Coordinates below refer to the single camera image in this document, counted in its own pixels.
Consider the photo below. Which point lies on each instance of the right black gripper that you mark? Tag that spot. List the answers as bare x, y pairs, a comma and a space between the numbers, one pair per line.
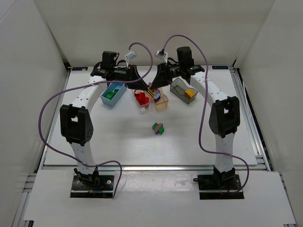
163, 72

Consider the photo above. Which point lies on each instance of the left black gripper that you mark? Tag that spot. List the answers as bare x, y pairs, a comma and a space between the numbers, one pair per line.
132, 74

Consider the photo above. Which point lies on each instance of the red flower lego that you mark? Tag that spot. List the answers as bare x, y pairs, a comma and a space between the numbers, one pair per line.
137, 92

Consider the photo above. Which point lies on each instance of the blue plastic container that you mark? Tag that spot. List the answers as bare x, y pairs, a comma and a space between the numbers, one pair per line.
111, 103

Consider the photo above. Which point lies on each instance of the red curved lego brick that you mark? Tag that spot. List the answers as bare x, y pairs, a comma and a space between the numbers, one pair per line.
142, 99

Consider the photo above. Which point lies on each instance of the smoky grey container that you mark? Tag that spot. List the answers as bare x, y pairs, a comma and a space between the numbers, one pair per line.
178, 87

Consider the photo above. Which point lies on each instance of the purple lotus lego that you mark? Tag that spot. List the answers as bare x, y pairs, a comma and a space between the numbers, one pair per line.
157, 96

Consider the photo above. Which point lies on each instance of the yellow flower lego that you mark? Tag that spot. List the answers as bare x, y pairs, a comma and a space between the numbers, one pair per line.
189, 93

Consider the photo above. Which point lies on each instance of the small green lego brick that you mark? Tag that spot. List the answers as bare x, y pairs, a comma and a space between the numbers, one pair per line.
110, 95

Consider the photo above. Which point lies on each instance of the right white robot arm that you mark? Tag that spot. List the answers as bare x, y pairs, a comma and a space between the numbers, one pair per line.
224, 117

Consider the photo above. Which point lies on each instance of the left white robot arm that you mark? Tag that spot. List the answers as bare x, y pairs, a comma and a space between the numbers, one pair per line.
75, 120

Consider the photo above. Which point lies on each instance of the clear plastic container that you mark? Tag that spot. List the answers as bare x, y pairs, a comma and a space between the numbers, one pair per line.
146, 106

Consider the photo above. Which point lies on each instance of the orange transparent container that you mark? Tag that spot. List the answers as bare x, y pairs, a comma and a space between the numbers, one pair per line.
163, 101

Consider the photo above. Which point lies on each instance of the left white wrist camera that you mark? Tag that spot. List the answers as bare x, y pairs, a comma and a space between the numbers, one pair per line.
130, 56

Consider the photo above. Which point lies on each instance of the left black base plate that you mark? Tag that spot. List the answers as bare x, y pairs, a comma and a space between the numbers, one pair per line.
103, 187

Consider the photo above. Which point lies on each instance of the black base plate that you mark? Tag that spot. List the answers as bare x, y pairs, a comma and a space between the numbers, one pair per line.
209, 189
103, 187

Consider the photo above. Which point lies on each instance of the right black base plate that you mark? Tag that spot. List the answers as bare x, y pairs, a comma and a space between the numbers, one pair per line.
209, 189

